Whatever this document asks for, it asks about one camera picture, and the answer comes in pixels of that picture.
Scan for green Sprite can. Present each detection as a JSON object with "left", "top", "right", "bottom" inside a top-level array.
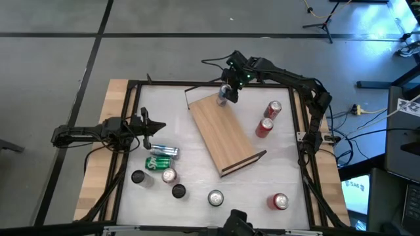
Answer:
[
  {"left": 144, "top": 155, "right": 173, "bottom": 172},
  {"left": 207, "top": 189, "right": 225, "bottom": 208}
]

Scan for wooden shelf black metal frame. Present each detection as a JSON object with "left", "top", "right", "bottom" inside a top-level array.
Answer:
[{"left": 184, "top": 77, "right": 267, "bottom": 178}]

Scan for grey furniture leg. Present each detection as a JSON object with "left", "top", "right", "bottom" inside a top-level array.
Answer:
[{"left": 0, "top": 139, "right": 26, "bottom": 153}]

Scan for grey desk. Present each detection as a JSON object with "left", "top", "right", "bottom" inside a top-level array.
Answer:
[{"left": 383, "top": 85, "right": 420, "bottom": 184}]

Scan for black angular object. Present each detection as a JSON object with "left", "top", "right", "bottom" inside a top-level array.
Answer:
[{"left": 222, "top": 208, "right": 263, "bottom": 236}]

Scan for person's foot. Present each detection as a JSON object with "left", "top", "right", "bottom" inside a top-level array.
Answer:
[{"left": 396, "top": 31, "right": 420, "bottom": 58}]

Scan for white printed sign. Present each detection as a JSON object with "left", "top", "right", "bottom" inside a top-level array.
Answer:
[{"left": 341, "top": 175, "right": 371, "bottom": 216}]

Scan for white printed paper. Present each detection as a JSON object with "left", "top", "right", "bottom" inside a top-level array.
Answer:
[{"left": 396, "top": 97, "right": 420, "bottom": 118}]

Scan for silver camera mounting bar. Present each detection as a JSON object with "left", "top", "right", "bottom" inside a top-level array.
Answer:
[{"left": 103, "top": 225, "right": 324, "bottom": 236}]

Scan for red Coca-Cola can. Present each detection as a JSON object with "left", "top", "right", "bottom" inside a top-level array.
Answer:
[
  {"left": 263, "top": 100, "right": 283, "bottom": 121},
  {"left": 255, "top": 117, "right": 275, "bottom": 139},
  {"left": 161, "top": 167, "right": 180, "bottom": 186},
  {"left": 266, "top": 192, "right": 290, "bottom": 211}
]

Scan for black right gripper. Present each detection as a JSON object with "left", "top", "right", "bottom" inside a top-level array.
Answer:
[{"left": 217, "top": 52, "right": 252, "bottom": 104}]

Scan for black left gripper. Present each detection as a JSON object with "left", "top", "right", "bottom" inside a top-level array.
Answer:
[{"left": 126, "top": 107, "right": 167, "bottom": 150}]

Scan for black keyboard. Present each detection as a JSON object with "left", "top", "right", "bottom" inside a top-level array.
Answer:
[{"left": 402, "top": 183, "right": 420, "bottom": 232}]

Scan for black aluminium table frame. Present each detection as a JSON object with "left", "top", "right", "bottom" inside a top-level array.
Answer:
[{"left": 73, "top": 78, "right": 350, "bottom": 232}]

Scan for black tripod stand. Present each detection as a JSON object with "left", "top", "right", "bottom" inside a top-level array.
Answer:
[{"left": 301, "top": 0, "right": 354, "bottom": 45}]

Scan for white glossy table sheet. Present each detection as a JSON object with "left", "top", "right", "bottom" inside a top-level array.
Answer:
[{"left": 116, "top": 84, "right": 311, "bottom": 230}]

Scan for black desk foot bar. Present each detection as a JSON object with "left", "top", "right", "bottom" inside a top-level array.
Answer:
[{"left": 356, "top": 64, "right": 420, "bottom": 89}]

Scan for blue silver Red Bull can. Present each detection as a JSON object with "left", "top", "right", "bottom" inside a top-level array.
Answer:
[
  {"left": 215, "top": 83, "right": 232, "bottom": 108},
  {"left": 150, "top": 144, "right": 180, "bottom": 161}
]

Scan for yellow floor cable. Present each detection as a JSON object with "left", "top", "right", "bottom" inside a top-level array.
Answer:
[{"left": 303, "top": 0, "right": 354, "bottom": 20}]

